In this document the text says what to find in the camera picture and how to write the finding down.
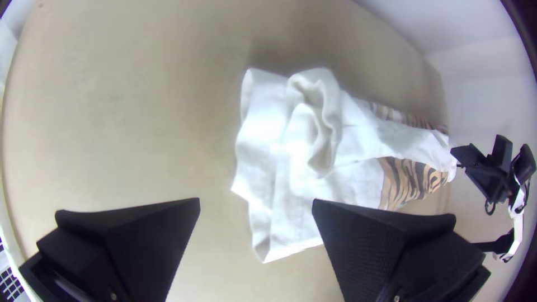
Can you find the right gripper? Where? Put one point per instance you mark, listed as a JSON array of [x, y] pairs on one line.
[[493, 180]]

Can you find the white t-shirt with orange print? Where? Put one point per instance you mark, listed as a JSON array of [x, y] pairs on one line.
[[293, 168]]

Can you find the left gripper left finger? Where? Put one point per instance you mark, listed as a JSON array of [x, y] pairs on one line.
[[126, 251]]

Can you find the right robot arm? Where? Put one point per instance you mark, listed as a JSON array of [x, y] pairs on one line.
[[520, 226]]

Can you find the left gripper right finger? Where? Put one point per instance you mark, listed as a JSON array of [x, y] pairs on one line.
[[386, 256]]

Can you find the keyboard with dark keys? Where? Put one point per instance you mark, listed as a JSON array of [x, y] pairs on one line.
[[9, 285]]

